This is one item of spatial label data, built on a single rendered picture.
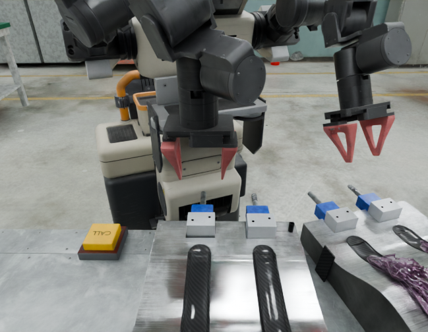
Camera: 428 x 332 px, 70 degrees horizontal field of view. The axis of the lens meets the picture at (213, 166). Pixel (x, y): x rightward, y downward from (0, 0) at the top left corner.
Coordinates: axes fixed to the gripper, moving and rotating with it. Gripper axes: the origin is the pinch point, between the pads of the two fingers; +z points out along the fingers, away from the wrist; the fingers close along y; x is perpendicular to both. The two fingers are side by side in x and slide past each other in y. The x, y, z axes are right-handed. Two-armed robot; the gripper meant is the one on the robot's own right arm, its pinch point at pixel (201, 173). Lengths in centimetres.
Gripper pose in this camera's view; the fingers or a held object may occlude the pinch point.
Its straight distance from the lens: 50.4
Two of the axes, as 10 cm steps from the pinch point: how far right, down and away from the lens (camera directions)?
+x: 0.1, -5.1, 8.6
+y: 10.0, 0.0, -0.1
